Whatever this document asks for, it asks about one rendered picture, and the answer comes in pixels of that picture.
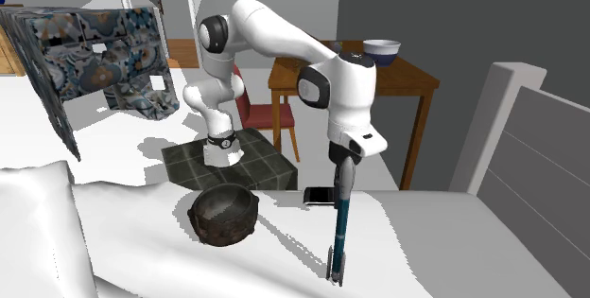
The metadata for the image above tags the dark brown round pot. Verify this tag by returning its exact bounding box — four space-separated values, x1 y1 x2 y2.
185 182 261 248

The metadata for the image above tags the brown wooden table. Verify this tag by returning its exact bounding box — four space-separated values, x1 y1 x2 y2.
268 39 442 192

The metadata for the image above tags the floral patterned cabinet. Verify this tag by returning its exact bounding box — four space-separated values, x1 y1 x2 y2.
0 6 182 163

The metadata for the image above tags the black phone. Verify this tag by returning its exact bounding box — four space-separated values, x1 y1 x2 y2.
303 185 338 207

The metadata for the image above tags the white pillow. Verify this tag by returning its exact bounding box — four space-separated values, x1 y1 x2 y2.
0 160 99 298

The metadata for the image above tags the white bed with grey headboard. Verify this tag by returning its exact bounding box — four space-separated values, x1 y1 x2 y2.
0 61 590 298

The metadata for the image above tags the dark plaid robot stand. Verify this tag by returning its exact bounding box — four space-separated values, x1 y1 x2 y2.
160 127 300 192

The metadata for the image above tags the red chair with wooden legs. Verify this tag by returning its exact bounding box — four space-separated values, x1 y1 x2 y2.
232 63 302 164

